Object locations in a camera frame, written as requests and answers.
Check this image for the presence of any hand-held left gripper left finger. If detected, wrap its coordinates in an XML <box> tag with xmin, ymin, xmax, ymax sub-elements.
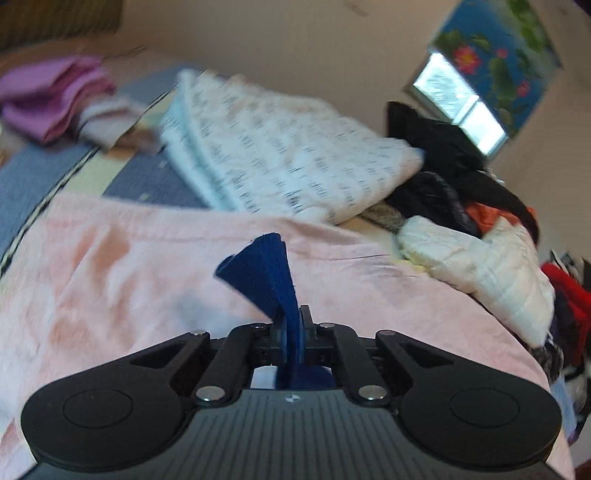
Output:
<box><xmin>126</xmin><ymin>315</ymin><xmax>289</xmax><ymax>408</ymax></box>

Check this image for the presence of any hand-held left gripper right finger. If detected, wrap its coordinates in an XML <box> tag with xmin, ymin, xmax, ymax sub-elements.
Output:
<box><xmin>298</xmin><ymin>305</ymin><xmax>462</xmax><ymax>409</ymax></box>

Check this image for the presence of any blue cloth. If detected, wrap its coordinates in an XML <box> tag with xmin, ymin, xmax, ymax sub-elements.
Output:
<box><xmin>215</xmin><ymin>233</ymin><xmax>336</xmax><ymax>391</ymax></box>

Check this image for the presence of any pink blanket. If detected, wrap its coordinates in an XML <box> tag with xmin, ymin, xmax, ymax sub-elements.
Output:
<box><xmin>0</xmin><ymin>194</ymin><xmax>576</xmax><ymax>480</ymax></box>

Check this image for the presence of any white printed quilt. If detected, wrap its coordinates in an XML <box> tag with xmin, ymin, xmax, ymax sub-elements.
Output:
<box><xmin>159</xmin><ymin>69</ymin><xmax>426</xmax><ymax>227</ymax></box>

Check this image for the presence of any dark grey patterned garment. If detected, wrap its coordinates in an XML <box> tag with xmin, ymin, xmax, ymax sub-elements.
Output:
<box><xmin>364</xmin><ymin>172</ymin><xmax>482</xmax><ymax>237</ymax></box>

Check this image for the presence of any white puffer jacket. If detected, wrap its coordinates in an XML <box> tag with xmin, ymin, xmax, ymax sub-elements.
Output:
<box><xmin>396</xmin><ymin>215</ymin><xmax>557</xmax><ymax>350</ymax></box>

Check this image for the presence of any orange garment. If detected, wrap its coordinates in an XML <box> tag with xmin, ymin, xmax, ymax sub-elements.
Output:
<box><xmin>464</xmin><ymin>200</ymin><xmax>539</xmax><ymax>239</ymax></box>

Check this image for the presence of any black garment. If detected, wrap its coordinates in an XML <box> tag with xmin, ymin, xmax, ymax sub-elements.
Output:
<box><xmin>385</xmin><ymin>100</ymin><xmax>539</xmax><ymax>241</ymax></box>

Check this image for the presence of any red garment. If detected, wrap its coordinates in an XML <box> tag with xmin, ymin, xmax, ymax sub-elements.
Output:
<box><xmin>539</xmin><ymin>261</ymin><xmax>591</xmax><ymax>370</ymax></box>

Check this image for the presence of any pink striped cloth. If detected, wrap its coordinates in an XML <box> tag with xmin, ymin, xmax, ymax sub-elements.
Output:
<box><xmin>76</xmin><ymin>95</ymin><xmax>160</xmax><ymax>154</ymax></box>

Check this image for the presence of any window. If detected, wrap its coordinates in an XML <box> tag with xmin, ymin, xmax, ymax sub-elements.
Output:
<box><xmin>412</xmin><ymin>51</ymin><xmax>509</xmax><ymax>156</ymax></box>

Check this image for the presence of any blue patchwork bedsheet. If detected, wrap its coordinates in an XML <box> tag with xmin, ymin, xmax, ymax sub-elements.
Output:
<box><xmin>0</xmin><ymin>65</ymin><xmax>214</xmax><ymax>278</ymax></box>

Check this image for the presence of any purple cloth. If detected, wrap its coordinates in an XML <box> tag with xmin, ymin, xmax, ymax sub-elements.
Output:
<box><xmin>0</xmin><ymin>55</ymin><xmax>116</xmax><ymax>146</ymax></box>

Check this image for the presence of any blue floral window blind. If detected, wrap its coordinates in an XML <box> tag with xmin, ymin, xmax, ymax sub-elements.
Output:
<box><xmin>431</xmin><ymin>0</ymin><xmax>565</xmax><ymax>139</ymax></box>

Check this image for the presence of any brown wooden headboard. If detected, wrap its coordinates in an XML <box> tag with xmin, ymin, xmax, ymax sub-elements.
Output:
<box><xmin>0</xmin><ymin>0</ymin><xmax>126</xmax><ymax>52</ymax></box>

